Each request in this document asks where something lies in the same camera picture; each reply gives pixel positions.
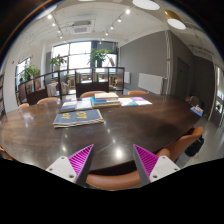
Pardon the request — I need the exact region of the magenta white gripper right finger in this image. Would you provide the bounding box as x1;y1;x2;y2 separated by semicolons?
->
133;145;180;185

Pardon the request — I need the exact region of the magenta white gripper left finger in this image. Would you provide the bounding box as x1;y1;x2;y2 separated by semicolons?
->
47;144;94;186

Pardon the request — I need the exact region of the folded navy towel yellow print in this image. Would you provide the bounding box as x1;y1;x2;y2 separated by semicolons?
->
53;109;104;128

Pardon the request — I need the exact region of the near orange leather chair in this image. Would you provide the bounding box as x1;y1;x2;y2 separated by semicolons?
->
85;147;171;191

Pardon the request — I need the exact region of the orange leather chair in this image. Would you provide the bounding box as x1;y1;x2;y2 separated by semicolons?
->
85;147;171;191
166;127;203;161

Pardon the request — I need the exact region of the right orange leather chair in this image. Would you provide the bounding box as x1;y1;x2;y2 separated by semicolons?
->
166;127;203;161

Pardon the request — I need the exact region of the black bag on floor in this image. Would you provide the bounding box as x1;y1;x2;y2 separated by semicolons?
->
185;136;204;157

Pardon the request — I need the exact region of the open magazine left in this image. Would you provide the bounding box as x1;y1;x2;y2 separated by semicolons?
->
60;100;92;112

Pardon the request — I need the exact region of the colourful open brochure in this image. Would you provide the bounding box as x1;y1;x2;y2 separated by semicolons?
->
119;97;151;106

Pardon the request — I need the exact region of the stack of books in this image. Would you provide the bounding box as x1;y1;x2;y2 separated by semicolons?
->
92;92;120;108

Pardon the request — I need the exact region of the blue tissue box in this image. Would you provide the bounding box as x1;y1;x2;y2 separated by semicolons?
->
190;105;203;117

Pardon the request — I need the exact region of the far orange chair left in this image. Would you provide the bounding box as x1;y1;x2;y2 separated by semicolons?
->
37;97;58;105

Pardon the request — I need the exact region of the far orange chair centre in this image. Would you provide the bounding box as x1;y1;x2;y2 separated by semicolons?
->
80;91;106;98

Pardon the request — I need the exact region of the far orange chair right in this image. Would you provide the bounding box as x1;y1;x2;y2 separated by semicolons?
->
128;90;147;95

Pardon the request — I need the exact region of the dark shelf partition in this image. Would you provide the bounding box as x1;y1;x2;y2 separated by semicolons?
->
17;67;125;105

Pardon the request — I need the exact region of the potted plant left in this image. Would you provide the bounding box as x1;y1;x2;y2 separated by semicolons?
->
50;55;66;71

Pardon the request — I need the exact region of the potted plant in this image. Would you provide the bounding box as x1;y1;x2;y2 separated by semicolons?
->
50;55;66;71
88;48;109;68

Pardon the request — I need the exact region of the potted plant centre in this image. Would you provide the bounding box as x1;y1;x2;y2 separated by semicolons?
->
88;48;109;68

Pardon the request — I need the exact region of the ceiling air conditioner vent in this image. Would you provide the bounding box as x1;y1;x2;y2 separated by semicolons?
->
70;20;93;35

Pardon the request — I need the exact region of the round ceiling lamp right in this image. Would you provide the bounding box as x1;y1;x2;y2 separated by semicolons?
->
164;9;186;30

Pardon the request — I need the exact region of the round ceiling lamp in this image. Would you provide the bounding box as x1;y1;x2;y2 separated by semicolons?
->
132;0;160;10
164;9;186;30

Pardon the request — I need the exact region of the white wall radiator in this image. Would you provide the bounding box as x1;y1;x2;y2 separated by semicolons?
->
138;73;163;94

